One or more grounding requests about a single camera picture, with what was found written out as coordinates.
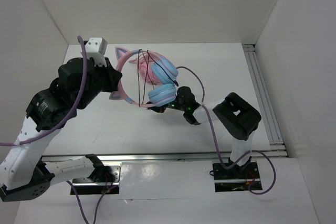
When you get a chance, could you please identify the black headphone cable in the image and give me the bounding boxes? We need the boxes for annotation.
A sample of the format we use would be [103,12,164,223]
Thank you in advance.
[135,48,180,104]

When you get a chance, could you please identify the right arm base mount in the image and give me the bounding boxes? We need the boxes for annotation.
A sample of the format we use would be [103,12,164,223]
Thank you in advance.
[209,162,263,193]

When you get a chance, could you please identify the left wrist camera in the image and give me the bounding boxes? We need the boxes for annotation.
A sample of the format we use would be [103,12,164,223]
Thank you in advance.
[84,37,108,58]

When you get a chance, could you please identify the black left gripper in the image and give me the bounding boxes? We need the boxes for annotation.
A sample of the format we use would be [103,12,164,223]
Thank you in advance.
[77,56,122,109]

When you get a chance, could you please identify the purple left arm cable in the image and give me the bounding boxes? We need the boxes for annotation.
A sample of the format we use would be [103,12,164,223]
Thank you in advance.
[0,35,119,224]

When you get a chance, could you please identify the aluminium rail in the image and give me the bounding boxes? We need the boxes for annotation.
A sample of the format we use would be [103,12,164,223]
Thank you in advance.
[242,44,288,157]
[42,149,288,162]

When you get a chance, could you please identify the aluminium front rail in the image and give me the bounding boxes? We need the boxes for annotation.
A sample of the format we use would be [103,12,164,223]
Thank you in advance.
[42,149,288,162]

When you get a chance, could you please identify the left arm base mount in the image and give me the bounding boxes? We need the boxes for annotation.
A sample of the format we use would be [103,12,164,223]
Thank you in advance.
[71,162,122,195]

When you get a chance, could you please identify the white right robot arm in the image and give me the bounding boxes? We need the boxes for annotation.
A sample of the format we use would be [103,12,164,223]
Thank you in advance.
[150,86,261,178]

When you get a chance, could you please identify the pink wrapped headphones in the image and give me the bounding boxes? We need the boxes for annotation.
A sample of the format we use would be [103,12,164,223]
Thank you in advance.
[129,53,161,85]

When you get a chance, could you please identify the pink blue cat-ear headphones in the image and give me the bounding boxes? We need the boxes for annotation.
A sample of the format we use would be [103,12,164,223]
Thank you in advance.
[109,47,179,108]

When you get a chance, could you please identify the aluminium right side rail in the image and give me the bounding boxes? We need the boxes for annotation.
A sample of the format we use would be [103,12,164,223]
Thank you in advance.
[242,44,288,157]

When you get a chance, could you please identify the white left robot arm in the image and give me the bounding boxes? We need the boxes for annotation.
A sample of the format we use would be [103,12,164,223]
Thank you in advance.
[1,58,122,202]

